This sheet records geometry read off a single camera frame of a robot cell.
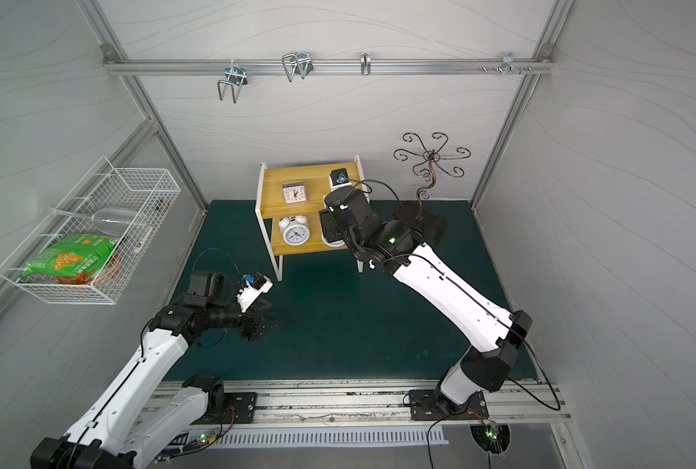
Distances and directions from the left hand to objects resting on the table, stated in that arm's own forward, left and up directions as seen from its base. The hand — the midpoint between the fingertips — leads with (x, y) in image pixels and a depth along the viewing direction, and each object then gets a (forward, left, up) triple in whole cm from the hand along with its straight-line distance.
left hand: (273, 314), depth 75 cm
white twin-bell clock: (+21, -14, +3) cm, 26 cm away
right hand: (+16, -17, +24) cm, 33 cm away
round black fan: (-24, -57, -17) cm, 64 cm away
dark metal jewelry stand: (+47, -47, -11) cm, 67 cm away
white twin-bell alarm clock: (+23, -3, +8) cm, 24 cm away
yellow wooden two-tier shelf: (+23, +2, +18) cm, 29 cm away
